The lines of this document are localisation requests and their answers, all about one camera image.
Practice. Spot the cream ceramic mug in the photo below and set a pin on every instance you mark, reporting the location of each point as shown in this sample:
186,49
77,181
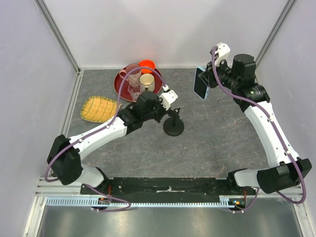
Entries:
147,82

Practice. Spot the yellow bamboo tray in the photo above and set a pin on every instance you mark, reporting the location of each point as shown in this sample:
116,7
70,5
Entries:
99,109

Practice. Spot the slotted grey cable duct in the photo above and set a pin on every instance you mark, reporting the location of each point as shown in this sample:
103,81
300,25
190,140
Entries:
146,200

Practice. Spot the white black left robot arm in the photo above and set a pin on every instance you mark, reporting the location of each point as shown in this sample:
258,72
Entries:
66,154

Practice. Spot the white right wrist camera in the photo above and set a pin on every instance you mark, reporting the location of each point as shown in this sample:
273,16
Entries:
221,53

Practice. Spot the orange bowl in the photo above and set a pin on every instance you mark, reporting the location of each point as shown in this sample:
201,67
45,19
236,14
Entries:
148,64

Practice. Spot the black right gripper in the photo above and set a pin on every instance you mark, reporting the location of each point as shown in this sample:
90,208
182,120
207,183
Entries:
209,76

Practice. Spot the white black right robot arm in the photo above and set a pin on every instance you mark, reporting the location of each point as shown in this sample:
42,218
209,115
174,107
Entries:
286,168

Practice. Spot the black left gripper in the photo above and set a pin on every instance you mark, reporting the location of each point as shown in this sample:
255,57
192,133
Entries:
164,112

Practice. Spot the black phone stand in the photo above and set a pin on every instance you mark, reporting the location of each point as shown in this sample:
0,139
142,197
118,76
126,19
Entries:
173,126

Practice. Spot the smartphone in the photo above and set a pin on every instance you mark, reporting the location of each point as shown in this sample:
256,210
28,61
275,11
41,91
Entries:
200,89

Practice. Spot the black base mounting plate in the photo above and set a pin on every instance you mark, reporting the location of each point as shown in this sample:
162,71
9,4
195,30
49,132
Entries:
126,187

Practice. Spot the pink floral mug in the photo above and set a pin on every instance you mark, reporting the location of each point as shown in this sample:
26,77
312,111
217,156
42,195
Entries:
133,78

